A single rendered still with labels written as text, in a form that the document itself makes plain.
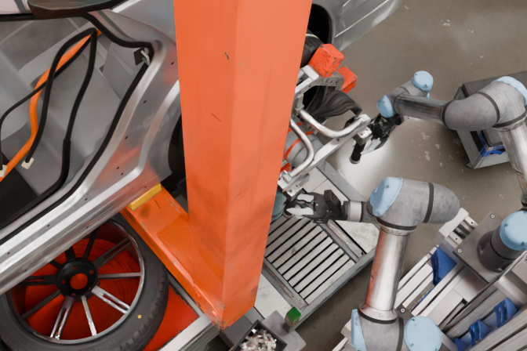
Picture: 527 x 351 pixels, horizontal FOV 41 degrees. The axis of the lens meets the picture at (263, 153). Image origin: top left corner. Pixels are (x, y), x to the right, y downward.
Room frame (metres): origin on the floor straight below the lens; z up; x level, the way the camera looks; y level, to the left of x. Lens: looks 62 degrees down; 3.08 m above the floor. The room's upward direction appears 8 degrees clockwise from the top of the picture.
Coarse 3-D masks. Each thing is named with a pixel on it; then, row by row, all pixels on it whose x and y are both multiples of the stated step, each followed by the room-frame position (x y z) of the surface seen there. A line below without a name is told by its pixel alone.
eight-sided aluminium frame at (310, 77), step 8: (304, 72) 1.39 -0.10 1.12; (312, 72) 1.39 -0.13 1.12; (336, 72) 1.51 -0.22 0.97; (304, 80) 1.37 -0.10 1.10; (312, 80) 1.36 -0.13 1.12; (320, 80) 1.38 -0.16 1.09; (328, 80) 1.42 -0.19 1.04; (336, 80) 1.46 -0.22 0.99; (296, 88) 1.32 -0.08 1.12; (304, 88) 1.33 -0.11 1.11; (328, 88) 1.51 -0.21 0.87; (336, 88) 1.47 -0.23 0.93; (296, 96) 1.31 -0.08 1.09; (320, 96) 1.51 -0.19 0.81; (320, 104) 1.50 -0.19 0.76; (312, 128) 1.43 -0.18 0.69
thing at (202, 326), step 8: (200, 320) 0.70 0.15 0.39; (208, 320) 0.70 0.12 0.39; (192, 328) 0.67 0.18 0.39; (200, 328) 0.67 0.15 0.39; (208, 328) 0.69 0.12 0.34; (176, 336) 0.63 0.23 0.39; (184, 336) 0.63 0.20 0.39; (192, 336) 0.64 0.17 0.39; (200, 336) 0.66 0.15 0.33; (168, 344) 0.60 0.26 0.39; (176, 344) 0.60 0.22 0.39; (184, 344) 0.60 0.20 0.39; (192, 344) 0.63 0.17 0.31
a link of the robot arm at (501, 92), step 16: (496, 80) 1.35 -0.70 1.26; (512, 80) 1.35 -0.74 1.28; (496, 96) 1.28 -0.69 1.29; (512, 96) 1.29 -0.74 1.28; (496, 112) 1.23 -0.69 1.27; (512, 112) 1.25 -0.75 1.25; (496, 128) 1.23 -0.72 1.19; (512, 128) 1.22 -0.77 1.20; (512, 144) 1.19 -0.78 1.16; (512, 160) 1.16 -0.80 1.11
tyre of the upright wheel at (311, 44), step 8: (312, 40) 1.53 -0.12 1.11; (320, 40) 1.60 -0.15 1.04; (304, 48) 1.47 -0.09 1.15; (312, 48) 1.48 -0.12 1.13; (304, 56) 1.44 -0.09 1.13; (304, 64) 1.45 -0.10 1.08; (320, 88) 1.54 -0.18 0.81; (312, 104) 1.52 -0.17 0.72; (304, 120) 1.50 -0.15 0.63; (176, 128) 1.21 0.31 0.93; (176, 136) 1.20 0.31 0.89; (176, 144) 1.20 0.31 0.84
